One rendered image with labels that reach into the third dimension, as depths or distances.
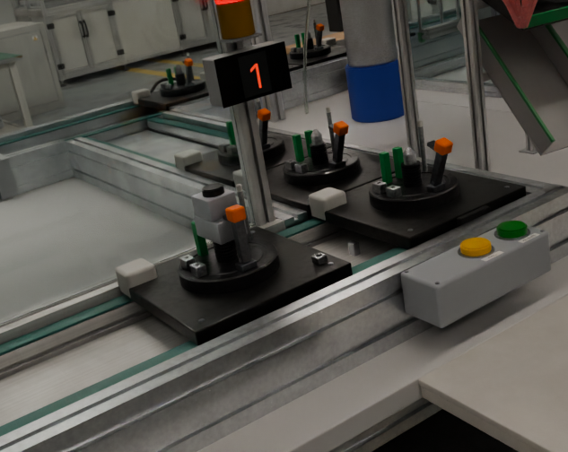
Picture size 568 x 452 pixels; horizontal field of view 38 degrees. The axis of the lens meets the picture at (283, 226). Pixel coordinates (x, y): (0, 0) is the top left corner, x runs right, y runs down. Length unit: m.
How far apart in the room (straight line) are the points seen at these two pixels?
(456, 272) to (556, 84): 0.52
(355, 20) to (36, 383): 1.40
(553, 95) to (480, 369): 0.58
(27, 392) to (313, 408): 0.36
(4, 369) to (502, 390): 0.63
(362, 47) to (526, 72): 0.80
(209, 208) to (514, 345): 0.43
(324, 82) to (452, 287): 1.66
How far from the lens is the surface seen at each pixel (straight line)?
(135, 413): 0.92
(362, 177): 1.43
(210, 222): 1.08
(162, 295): 1.10
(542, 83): 1.47
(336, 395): 1.02
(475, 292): 1.07
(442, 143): 1.21
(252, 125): 1.27
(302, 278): 1.07
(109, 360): 1.09
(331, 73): 2.64
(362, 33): 2.18
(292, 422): 0.98
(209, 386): 0.95
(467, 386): 1.01
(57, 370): 1.11
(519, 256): 1.12
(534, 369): 1.04
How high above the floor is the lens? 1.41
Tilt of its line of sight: 20 degrees down
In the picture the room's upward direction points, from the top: 10 degrees counter-clockwise
